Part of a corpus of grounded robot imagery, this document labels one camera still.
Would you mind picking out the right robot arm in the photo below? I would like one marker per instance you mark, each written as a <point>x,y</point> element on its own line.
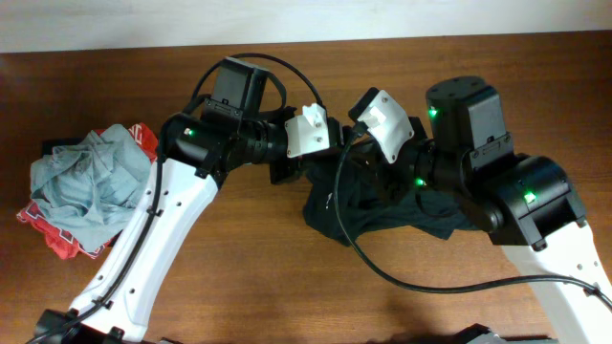
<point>526,204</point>

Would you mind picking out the navy blue folded garment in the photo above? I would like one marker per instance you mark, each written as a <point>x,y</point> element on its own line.
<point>57,143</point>

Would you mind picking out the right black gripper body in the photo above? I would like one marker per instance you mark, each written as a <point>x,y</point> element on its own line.
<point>398,177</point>

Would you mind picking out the black Nike t-shirt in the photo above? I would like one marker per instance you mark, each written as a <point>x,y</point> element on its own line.
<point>360,210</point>

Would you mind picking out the red printed t-shirt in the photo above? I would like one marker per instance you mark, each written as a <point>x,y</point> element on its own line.
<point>61,242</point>

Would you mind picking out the grey crumpled t-shirt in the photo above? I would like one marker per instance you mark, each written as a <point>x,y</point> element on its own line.
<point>134,169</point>

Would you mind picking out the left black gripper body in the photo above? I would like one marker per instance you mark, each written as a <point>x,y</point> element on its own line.
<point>280,170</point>

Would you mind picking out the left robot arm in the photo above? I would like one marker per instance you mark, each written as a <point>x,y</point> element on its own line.
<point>197,148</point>

